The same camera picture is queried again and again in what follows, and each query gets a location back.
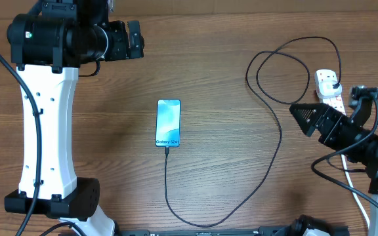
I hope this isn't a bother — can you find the black USB charging cable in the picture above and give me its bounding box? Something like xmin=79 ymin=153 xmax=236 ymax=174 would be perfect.
xmin=163 ymin=36 xmax=343 ymax=228

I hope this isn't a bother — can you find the blue Galaxy smartphone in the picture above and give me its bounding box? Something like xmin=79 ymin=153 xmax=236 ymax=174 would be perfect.
xmin=155 ymin=99 xmax=181 ymax=147

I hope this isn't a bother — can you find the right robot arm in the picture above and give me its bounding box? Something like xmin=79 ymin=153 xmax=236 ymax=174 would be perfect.
xmin=289 ymin=98 xmax=378 ymax=235

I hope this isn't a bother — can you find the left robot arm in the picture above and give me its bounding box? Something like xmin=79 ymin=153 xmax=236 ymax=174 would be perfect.
xmin=4 ymin=0 xmax=144 ymax=235

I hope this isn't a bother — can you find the white charger plug adapter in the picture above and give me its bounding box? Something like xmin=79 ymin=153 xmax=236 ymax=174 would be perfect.
xmin=317 ymin=81 xmax=343 ymax=99

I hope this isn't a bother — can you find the white power strip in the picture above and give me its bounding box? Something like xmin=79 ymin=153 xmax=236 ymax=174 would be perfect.
xmin=314 ymin=69 xmax=346 ymax=115

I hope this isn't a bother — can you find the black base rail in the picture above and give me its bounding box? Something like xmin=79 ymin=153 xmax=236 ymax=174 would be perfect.
xmin=58 ymin=214 xmax=350 ymax=236

